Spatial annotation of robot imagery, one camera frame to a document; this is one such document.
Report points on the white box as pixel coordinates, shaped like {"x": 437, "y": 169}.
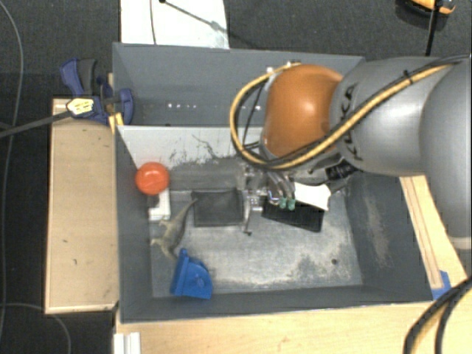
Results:
{"x": 160, "y": 208}

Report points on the grey metal bin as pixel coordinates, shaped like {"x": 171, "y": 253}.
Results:
{"x": 273, "y": 256}

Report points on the black cylinder on white bracket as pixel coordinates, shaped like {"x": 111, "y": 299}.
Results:
{"x": 313, "y": 194}

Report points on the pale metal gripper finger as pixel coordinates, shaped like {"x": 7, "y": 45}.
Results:
{"x": 243, "y": 207}
{"x": 250, "y": 221}

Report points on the blue plastic toy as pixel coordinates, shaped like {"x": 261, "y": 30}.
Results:
{"x": 191, "y": 280}

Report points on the orange ball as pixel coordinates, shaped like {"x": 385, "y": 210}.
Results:
{"x": 152, "y": 178}

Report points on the dark grey flat block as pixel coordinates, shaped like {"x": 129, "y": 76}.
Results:
{"x": 217, "y": 208}

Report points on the grey-brown toy dinosaur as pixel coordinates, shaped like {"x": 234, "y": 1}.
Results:
{"x": 172, "y": 232}

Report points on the pale wood board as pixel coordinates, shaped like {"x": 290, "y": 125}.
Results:
{"x": 83, "y": 212}

